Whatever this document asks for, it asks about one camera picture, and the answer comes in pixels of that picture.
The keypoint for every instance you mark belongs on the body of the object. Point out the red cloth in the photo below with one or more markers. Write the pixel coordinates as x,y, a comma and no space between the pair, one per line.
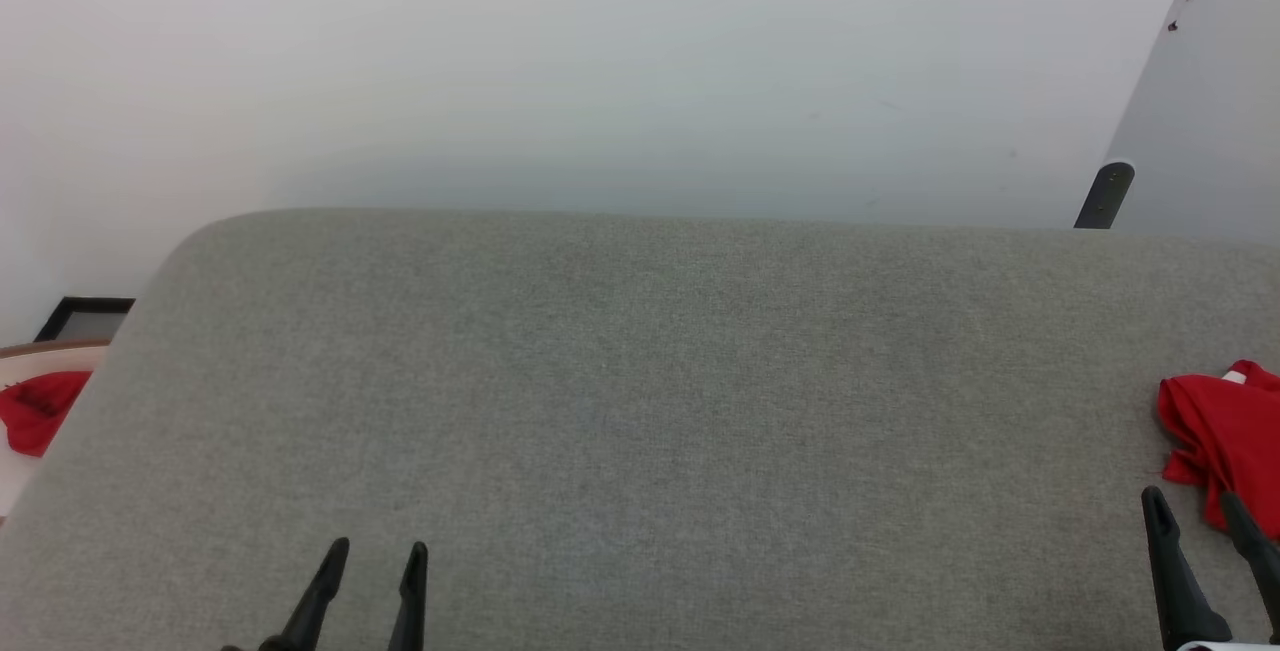
40,411

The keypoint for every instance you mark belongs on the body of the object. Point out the black rectangular frame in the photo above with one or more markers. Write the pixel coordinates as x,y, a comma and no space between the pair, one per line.
90,303

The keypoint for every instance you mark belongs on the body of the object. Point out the red and white garment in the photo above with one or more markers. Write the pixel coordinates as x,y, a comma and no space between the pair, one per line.
1230,431

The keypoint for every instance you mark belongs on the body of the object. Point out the black upright post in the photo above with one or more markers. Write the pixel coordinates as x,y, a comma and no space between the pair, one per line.
1105,196

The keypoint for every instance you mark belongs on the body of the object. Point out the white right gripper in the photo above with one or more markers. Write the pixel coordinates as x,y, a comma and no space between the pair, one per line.
1230,647

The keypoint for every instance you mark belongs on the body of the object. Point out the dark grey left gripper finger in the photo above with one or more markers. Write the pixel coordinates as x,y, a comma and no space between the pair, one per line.
412,601
315,606

